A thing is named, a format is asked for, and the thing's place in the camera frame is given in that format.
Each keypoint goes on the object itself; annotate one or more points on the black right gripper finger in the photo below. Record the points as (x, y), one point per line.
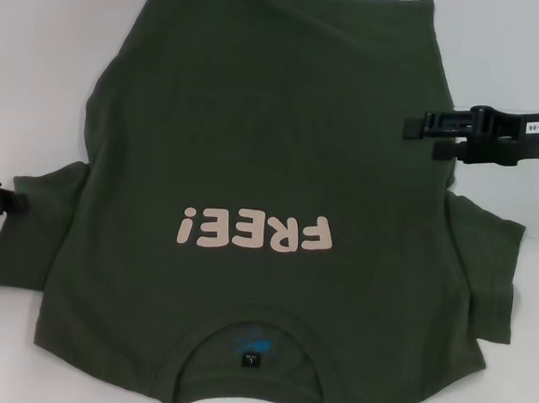
(448, 151)
(443, 125)

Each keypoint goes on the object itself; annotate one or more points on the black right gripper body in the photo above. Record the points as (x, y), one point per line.
(512, 141)

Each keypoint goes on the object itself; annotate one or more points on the dark green FREE t-shirt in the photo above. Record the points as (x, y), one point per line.
(276, 118)

